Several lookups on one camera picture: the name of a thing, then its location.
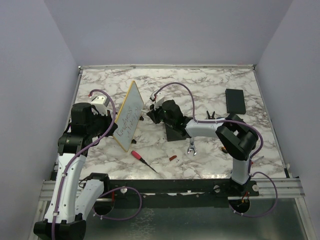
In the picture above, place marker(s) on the black rectangular box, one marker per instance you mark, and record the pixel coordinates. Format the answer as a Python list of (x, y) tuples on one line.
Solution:
[(235, 101)]

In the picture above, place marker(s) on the red handled screwdriver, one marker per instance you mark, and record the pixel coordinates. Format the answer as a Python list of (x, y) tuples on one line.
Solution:
[(138, 157)]

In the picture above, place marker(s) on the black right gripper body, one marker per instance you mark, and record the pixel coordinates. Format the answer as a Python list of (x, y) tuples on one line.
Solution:
[(161, 117)]

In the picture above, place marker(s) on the red marker cap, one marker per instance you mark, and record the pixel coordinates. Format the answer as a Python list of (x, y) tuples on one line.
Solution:
[(173, 157)]

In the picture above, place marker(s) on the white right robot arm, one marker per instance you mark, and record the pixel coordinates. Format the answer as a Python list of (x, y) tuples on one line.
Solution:
[(236, 136)]

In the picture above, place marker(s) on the black flat rectangular pad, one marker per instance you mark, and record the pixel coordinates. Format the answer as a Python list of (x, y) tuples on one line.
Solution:
[(173, 134)]

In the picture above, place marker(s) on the yellow utility knife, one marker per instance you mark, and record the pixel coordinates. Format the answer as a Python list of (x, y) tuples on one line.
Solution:
[(224, 149)]

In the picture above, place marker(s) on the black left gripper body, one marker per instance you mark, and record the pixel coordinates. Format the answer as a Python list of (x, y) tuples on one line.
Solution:
[(101, 124)]

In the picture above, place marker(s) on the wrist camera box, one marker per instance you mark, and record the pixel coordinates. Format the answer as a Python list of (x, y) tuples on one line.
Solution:
[(158, 99), (101, 103)]

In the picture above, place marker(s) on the yellow framed whiteboard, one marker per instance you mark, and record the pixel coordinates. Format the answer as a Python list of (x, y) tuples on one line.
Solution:
[(128, 117)]

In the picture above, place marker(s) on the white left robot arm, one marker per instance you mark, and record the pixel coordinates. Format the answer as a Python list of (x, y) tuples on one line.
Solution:
[(66, 215)]

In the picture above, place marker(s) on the black front mounting rail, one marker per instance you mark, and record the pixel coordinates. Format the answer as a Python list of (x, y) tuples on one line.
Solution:
[(166, 193)]

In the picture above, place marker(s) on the silver open-end wrench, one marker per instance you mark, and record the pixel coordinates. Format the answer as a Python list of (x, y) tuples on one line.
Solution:
[(192, 148)]

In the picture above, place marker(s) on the black handled pliers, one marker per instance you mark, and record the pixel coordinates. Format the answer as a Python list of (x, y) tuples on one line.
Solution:
[(210, 116)]

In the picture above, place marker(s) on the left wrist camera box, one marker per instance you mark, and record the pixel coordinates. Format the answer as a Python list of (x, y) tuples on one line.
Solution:
[(101, 103)]

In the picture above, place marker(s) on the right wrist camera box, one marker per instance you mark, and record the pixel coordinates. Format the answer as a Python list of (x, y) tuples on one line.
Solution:
[(158, 99)]

